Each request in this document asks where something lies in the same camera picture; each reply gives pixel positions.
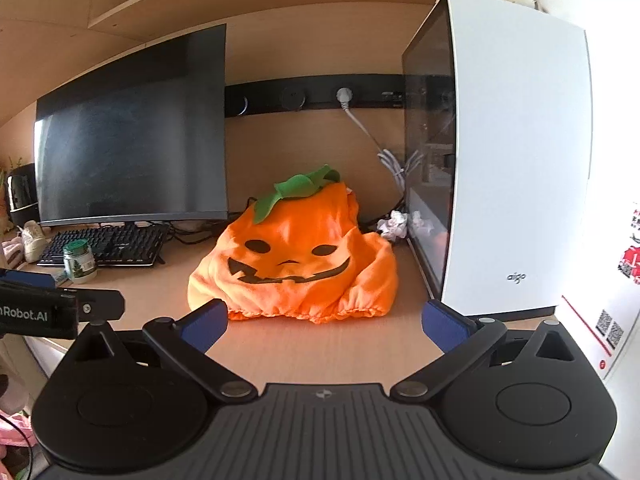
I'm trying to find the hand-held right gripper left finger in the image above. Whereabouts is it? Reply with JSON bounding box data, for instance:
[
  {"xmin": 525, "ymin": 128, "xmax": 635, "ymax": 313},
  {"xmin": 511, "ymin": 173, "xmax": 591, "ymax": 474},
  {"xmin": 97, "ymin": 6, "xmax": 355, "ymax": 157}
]
[{"xmin": 65, "ymin": 299, "xmax": 256, "ymax": 403}]

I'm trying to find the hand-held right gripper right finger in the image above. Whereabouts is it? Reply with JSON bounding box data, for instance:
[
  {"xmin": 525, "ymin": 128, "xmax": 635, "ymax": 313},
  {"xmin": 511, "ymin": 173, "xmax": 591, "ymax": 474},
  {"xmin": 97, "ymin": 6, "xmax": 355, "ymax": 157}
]
[{"xmin": 390, "ymin": 300, "xmax": 576, "ymax": 403}]

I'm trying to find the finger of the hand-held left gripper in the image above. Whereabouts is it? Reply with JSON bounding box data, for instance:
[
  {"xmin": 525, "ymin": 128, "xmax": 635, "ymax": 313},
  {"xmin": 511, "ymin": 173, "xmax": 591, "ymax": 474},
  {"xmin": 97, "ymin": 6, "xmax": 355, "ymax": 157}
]
[
  {"xmin": 75, "ymin": 289, "xmax": 126, "ymax": 322},
  {"xmin": 0, "ymin": 268, "xmax": 59, "ymax": 291}
]

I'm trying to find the orange pumpkin costume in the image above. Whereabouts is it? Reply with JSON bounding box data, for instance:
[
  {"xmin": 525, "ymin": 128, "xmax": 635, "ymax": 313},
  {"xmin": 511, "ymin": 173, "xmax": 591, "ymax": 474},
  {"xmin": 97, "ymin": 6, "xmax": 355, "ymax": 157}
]
[{"xmin": 187, "ymin": 165, "xmax": 398, "ymax": 325}]

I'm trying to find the pale pink small cloth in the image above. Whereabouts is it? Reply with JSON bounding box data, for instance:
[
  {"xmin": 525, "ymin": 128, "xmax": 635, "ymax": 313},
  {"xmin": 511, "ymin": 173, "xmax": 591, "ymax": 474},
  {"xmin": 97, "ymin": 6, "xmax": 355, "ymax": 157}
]
[{"xmin": 0, "ymin": 237, "xmax": 25, "ymax": 271}]

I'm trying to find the white sneaker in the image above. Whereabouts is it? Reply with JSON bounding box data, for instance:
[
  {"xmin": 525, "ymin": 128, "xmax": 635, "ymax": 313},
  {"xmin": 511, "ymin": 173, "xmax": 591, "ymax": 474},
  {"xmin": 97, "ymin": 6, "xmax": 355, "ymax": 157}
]
[{"xmin": 20, "ymin": 220, "xmax": 51, "ymax": 263}]

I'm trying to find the glass jar with green lid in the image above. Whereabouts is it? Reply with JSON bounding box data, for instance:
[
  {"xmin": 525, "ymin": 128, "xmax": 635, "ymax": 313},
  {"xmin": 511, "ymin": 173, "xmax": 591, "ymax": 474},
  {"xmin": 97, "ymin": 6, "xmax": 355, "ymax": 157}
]
[{"xmin": 62, "ymin": 241, "xmax": 97, "ymax": 285}]

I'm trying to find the black keyboard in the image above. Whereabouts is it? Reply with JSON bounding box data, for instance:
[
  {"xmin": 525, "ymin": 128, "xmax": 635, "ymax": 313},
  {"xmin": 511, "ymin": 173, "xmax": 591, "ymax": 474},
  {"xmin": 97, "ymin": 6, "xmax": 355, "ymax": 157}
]
[{"xmin": 36, "ymin": 223, "xmax": 171, "ymax": 267}]

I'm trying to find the black rounded appliance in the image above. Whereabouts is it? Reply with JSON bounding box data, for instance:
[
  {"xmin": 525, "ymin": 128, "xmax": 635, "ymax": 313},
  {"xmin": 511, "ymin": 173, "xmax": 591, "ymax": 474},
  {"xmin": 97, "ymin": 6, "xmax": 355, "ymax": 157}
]
[{"xmin": 5, "ymin": 162, "xmax": 38, "ymax": 226}]

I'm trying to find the crumpled white tissue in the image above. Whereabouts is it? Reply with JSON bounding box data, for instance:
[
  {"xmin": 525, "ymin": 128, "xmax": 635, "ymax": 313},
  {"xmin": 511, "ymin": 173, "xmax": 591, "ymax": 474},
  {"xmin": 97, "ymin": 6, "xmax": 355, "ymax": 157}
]
[{"xmin": 377, "ymin": 210, "xmax": 436, "ymax": 238}]

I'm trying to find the black curved computer monitor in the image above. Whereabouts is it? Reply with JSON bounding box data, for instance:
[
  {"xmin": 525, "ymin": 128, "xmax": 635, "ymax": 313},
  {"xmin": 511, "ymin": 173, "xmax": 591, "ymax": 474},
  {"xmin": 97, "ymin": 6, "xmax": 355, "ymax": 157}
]
[{"xmin": 34, "ymin": 24, "xmax": 230, "ymax": 227}]

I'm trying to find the white computer case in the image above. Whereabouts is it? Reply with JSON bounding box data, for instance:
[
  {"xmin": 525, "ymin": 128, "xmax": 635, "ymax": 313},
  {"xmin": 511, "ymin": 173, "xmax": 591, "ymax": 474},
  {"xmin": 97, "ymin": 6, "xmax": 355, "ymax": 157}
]
[{"xmin": 401, "ymin": 0, "xmax": 593, "ymax": 318}]

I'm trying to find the white wall label sheet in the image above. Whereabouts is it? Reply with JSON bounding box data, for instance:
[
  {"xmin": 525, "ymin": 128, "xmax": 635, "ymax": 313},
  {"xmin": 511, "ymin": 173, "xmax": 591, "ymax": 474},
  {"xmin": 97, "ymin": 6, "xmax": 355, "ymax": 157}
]
[{"xmin": 560, "ymin": 295, "xmax": 640, "ymax": 381}]

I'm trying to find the red wall sticker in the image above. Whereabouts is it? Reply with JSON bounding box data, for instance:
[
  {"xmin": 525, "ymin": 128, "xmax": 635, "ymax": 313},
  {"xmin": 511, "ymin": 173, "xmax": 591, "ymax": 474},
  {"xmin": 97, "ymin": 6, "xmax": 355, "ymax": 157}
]
[{"xmin": 617, "ymin": 205, "xmax": 640, "ymax": 286}]

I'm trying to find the white plug with cable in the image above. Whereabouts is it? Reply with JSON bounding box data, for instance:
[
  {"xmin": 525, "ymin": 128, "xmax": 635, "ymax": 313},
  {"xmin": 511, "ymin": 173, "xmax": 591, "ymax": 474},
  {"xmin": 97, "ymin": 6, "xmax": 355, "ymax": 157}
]
[{"xmin": 336, "ymin": 87, "xmax": 426, "ymax": 211}]

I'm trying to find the black wall power strip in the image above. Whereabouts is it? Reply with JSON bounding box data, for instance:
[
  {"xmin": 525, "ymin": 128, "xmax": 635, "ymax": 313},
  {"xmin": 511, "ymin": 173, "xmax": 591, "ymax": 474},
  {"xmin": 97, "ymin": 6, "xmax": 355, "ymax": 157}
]
[{"xmin": 224, "ymin": 74, "xmax": 406, "ymax": 118}]

